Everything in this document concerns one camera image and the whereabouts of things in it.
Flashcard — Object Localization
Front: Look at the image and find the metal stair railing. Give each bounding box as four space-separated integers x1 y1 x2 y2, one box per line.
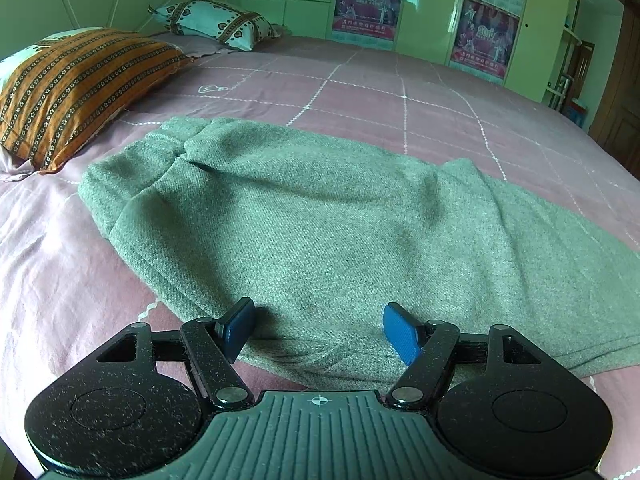
547 74 572 110

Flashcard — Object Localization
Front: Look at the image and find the bed with pink checked sheet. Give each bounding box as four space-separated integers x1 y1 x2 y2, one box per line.
0 35 640 480

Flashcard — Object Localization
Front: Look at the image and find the pink pillow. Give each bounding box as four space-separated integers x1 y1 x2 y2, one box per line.
150 31 236 58

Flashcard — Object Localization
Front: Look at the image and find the white heart-patterned pillow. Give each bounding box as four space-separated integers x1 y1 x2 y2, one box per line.
148 0 282 53

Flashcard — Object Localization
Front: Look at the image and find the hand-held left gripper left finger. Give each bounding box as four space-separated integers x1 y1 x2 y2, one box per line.
95 297 257 409

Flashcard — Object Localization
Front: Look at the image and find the blue and red plastic stool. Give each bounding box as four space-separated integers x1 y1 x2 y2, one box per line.
567 100 589 128

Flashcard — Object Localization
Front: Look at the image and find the white glossy wardrobe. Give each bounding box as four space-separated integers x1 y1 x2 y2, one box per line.
241 0 586 106

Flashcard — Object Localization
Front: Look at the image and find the brown wooden door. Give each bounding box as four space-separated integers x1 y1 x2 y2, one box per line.
587 5 640 181

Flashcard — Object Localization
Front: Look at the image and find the green knit garment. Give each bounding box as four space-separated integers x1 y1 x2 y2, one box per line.
77 116 640 388

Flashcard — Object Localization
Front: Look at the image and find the orange striped pillow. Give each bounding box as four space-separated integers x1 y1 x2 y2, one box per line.
0 27 194 175

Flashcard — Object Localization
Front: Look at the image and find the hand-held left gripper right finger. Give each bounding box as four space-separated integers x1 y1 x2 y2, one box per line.
382 302 538 409

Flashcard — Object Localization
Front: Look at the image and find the wall calendar poster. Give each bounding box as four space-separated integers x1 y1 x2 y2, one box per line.
448 0 522 81
331 0 406 52

